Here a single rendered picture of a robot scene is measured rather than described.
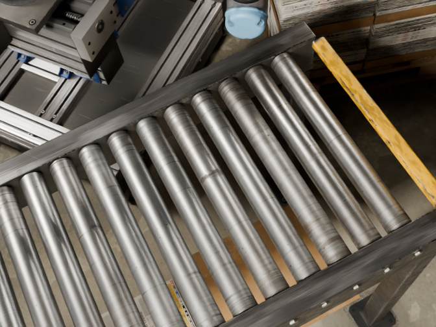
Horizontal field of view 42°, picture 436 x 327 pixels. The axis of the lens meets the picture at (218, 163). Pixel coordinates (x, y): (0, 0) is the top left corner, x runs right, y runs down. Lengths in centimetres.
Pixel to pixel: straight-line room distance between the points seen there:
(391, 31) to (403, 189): 52
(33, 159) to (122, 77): 86
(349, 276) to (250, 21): 48
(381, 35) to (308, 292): 111
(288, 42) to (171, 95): 28
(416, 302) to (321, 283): 89
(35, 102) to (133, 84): 34
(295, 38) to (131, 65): 88
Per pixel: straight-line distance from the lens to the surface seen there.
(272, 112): 120
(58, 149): 122
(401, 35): 199
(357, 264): 106
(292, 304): 103
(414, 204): 201
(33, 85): 211
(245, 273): 188
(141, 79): 200
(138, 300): 189
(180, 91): 123
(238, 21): 104
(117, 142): 119
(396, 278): 141
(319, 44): 126
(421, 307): 191
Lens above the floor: 181
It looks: 63 degrees down
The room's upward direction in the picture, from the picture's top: 11 degrees counter-clockwise
